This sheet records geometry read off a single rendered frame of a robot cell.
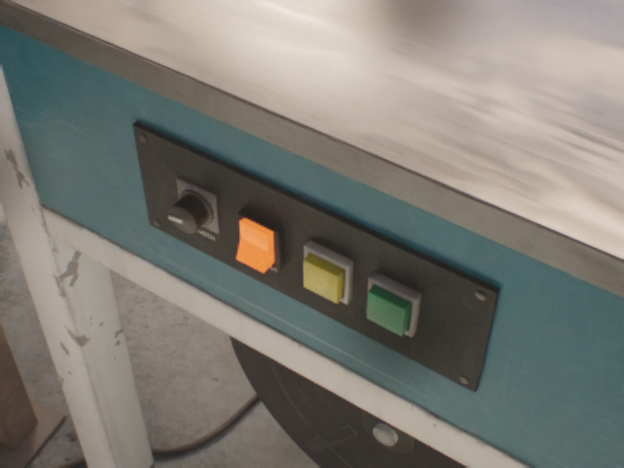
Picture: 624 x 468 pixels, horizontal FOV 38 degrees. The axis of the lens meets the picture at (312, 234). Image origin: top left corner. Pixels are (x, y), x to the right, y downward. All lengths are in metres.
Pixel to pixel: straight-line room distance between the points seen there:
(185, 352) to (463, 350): 0.83
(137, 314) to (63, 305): 0.54
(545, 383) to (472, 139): 0.14
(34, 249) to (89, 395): 0.20
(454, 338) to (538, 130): 0.12
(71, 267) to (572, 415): 0.45
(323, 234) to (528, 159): 0.13
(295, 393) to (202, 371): 0.29
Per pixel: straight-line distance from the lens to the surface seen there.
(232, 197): 0.56
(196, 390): 1.28
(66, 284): 0.82
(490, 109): 0.50
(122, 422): 1.01
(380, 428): 0.90
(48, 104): 0.65
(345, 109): 0.49
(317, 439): 1.07
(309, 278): 0.54
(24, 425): 1.26
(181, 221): 0.57
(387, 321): 0.52
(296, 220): 0.53
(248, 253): 0.56
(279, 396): 1.05
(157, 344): 1.33
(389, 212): 0.49
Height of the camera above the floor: 1.03
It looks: 45 degrees down
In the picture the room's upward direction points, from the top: straight up
